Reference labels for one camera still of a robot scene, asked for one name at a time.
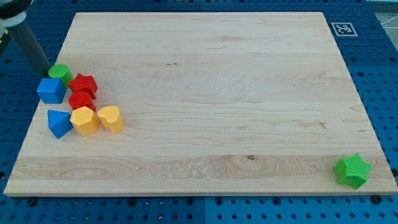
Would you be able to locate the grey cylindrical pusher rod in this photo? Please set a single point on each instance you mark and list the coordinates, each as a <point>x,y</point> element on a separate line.
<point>26,40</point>

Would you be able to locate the red star block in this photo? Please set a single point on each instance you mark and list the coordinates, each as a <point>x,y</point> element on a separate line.
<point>84,83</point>

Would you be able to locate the red cylinder block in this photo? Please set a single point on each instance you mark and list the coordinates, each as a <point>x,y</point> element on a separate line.
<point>80,99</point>

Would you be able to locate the yellow hexagon block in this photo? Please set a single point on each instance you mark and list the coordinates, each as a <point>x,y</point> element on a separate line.
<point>84,121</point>

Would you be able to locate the blue cube block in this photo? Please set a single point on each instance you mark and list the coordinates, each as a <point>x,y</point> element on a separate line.
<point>51,90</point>

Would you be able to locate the robot arm end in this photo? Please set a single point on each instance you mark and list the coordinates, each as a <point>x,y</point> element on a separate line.
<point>13,12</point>

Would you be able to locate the yellow heart block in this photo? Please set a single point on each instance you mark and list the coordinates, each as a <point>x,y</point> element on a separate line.
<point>111,118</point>

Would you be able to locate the white fiducial marker tag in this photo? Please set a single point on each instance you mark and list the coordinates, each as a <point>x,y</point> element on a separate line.
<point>344,29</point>

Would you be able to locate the blue triangle block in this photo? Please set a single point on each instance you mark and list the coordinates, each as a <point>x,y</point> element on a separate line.
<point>59,122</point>

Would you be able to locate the green cylinder block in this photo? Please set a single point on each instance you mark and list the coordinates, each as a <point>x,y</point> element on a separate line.
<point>62,72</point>

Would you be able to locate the green star block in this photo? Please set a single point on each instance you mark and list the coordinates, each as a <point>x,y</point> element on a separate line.
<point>352,171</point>

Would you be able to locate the wooden board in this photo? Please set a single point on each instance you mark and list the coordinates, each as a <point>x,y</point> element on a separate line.
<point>214,103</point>

